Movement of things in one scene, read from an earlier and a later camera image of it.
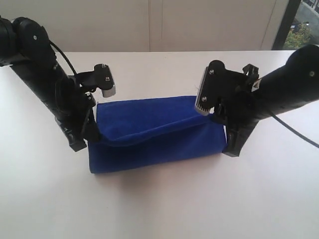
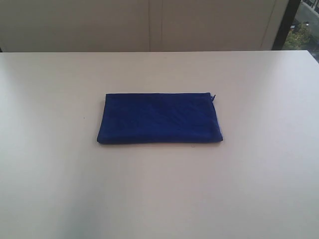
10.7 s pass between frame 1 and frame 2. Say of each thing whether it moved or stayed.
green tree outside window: stayed
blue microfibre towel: moved
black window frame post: stayed
